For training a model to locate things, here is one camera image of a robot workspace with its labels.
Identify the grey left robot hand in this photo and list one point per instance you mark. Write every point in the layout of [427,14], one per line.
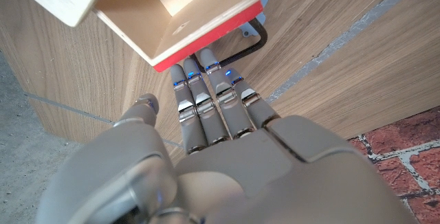
[240,169]

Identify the wooden drawer with red front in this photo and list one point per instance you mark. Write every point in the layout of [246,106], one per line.
[172,14]

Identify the printed brick wall backdrop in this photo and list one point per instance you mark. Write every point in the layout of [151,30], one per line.
[405,162]

